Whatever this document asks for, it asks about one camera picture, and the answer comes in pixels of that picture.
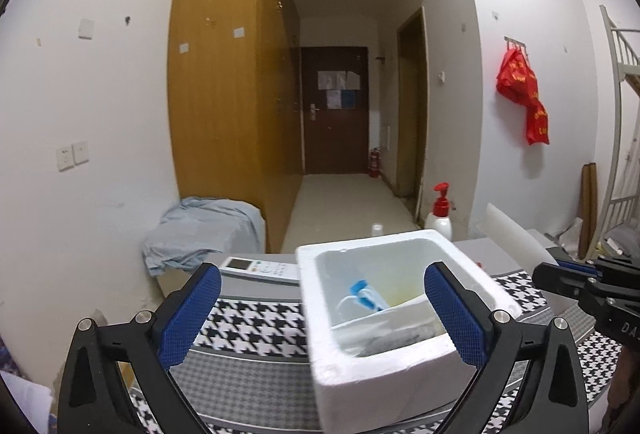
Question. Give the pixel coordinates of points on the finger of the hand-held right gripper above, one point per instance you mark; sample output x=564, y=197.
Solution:
x=560, y=279
x=580, y=262

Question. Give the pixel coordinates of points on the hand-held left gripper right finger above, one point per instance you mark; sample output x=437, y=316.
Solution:
x=455, y=314

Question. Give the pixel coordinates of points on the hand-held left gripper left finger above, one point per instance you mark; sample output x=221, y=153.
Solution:
x=192, y=314

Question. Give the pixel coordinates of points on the blue face mask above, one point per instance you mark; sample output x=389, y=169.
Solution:
x=367, y=296

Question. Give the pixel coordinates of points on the white foam box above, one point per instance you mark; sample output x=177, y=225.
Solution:
x=400, y=389

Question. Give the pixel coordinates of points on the wooden planks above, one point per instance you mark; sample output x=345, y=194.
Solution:
x=589, y=209

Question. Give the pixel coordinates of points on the white foam lid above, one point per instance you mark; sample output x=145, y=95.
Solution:
x=510, y=234

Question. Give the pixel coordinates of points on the houndstooth patterned table mat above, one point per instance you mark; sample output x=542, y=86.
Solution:
x=260, y=324

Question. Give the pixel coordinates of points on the white remote control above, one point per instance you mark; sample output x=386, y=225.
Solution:
x=260, y=270

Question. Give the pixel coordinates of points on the blue-grey crumpled sheet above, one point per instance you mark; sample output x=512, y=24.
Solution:
x=200, y=229

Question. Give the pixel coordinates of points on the white red-capped pump bottle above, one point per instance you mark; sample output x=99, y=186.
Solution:
x=440, y=219

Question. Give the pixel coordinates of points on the small white cup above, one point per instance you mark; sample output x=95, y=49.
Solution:
x=377, y=230

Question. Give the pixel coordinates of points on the red plastic bag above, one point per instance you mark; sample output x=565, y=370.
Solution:
x=517, y=76
x=537, y=126

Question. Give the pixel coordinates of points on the metal bunk bed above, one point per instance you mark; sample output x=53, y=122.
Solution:
x=622, y=113

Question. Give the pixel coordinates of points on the red fire extinguisher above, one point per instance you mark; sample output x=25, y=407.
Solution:
x=374, y=163

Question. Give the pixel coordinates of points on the wooden side door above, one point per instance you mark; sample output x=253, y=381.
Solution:
x=412, y=113

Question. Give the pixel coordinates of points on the dark brown door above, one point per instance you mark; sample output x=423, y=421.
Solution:
x=335, y=138

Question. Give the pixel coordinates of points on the wooden wardrobe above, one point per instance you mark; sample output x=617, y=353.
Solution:
x=220, y=88

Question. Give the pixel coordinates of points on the paper notices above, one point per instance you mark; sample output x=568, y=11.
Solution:
x=337, y=83

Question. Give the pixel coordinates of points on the double white wall switch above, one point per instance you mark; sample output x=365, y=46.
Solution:
x=72, y=156

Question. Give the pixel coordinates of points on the metal wall hook rack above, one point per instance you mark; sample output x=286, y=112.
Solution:
x=516, y=41

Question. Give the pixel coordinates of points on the single white wall switch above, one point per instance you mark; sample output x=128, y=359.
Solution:
x=86, y=28

